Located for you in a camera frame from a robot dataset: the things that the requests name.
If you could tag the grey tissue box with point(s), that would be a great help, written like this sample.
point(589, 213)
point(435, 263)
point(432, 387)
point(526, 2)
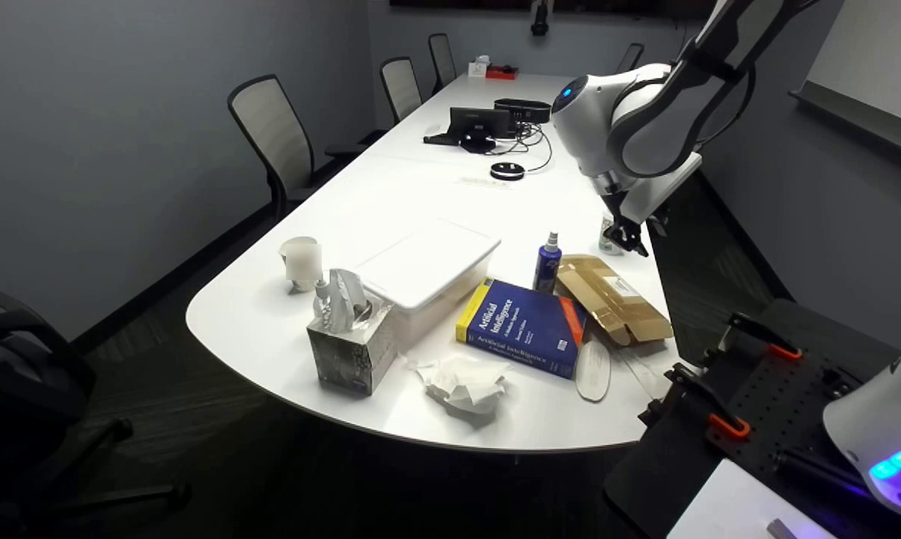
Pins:
point(348, 356)

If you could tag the dark wall mounted screen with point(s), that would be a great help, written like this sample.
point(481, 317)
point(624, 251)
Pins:
point(489, 5)

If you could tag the round black speaker puck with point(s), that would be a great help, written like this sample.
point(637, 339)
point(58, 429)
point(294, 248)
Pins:
point(505, 170)

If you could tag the small red object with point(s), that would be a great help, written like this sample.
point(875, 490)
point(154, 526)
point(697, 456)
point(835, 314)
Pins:
point(501, 74)

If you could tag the black conference tablet stand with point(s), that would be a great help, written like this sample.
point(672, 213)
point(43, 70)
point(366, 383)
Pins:
point(468, 128)

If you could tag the dark spray bottle white cap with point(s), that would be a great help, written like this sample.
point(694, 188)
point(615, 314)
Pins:
point(549, 266)

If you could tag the small white box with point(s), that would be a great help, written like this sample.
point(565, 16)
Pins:
point(480, 67)

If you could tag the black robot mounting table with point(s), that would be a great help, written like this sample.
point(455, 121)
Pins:
point(766, 401)

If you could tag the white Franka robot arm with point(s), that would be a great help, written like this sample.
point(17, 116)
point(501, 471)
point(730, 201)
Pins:
point(660, 110)

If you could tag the brown cardboard box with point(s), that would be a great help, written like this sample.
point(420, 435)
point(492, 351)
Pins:
point(615, 302)

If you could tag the orange pen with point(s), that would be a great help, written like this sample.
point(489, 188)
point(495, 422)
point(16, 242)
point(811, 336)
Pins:
point(571, 323)

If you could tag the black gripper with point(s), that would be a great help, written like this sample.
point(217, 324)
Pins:
point(628, 225)

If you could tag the white mesh office chair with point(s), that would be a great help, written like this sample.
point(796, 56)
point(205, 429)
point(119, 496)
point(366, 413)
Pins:
point(270, 136)
point(401, 89)
point(440, 58)

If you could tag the blue hardcover book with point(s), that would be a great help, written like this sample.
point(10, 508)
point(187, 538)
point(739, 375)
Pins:
point(517, 330)

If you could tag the black office chair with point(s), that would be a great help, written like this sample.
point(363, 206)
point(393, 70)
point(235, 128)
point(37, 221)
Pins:
point(17, 401)

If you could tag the wall whiteboard with ledge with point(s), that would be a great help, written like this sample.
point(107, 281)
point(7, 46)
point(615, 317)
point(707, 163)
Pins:
point(869, 70)

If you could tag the crumpled white tissue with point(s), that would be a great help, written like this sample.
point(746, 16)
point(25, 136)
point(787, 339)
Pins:
point(465, 384)

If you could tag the white paper sheet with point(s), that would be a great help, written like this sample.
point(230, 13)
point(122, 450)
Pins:
point(737, 504)

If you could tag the white plastic lidded container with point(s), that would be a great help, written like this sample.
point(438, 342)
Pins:
point(429, 266)

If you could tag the small paper cup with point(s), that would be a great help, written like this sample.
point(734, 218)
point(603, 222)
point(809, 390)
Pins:
point(300, 266)

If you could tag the black box device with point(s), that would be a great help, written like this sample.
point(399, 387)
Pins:
point(522, 110)

